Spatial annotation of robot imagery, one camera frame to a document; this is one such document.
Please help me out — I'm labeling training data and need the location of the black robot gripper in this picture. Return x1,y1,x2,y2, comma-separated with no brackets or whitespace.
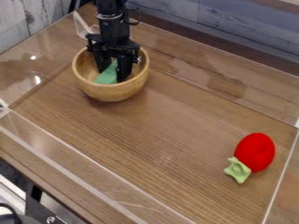
87,0,140,82

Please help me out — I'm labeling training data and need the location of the black cable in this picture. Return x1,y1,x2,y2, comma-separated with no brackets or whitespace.
0,202,24,224

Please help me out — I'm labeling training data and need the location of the brown wooden bowl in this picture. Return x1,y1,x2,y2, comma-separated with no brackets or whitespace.
71,48,149,102

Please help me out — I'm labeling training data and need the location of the clear acrylic tray wall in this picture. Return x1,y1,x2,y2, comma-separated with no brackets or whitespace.
0,100,195,224

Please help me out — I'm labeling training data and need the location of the green rectangular block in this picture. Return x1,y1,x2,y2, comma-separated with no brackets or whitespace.
93,59,117,84

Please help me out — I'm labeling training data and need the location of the red plush strawberry toy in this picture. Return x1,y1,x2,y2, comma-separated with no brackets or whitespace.
224,133,276,184

